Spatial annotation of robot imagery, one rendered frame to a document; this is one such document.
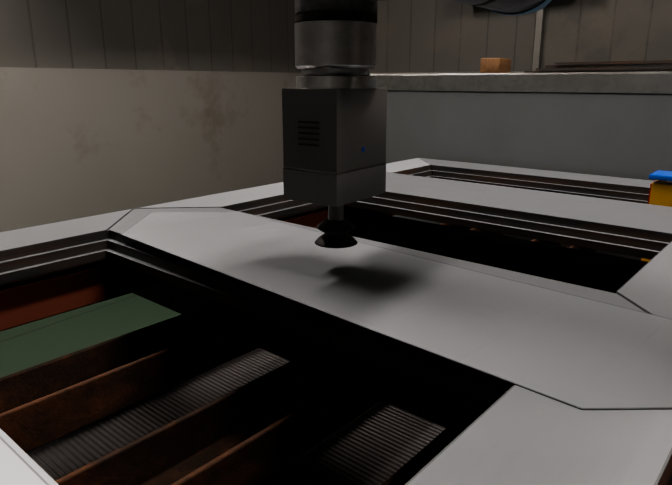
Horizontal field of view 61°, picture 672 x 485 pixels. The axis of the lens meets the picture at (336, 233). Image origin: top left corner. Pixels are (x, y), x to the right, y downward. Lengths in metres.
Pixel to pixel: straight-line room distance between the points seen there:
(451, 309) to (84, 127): 3.16
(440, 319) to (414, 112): 1.07
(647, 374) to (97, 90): 3.35
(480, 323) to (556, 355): 0.07
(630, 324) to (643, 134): 0.82
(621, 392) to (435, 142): 1.13
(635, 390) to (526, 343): 0.08
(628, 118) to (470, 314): 0.87
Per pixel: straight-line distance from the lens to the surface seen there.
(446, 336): 0.44
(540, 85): 1.35
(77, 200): 3.53
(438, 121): 1.46
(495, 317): 0.48
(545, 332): 0.47
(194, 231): 0.75
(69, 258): 0.76
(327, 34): 0.52
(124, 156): 3.67
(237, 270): 0.59
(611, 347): 0.46
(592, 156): 1.32
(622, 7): 4.12
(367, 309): 0.48
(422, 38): 4.55
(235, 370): 1.04
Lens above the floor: 1.03
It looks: 15 degrees down
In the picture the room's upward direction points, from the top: straight up
